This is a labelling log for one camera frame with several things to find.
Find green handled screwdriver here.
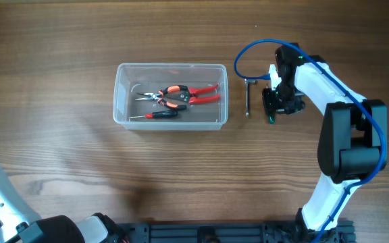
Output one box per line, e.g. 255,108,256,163
267,113,276,124

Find silver L-shaped socket wrench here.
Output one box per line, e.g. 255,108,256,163
244,79,257,117

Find red handled snips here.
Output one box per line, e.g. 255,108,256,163
173,84,220,105

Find red and black screwdriver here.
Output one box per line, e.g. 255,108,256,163
130,110,178,119

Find orange black needle-nose pliers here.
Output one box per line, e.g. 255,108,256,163
136,85,188,111

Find clear plastic container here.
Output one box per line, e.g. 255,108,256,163
113,63,228,131

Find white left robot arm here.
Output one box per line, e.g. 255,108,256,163
0,167,112,242

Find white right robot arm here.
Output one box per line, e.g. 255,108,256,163
263,43,388,234

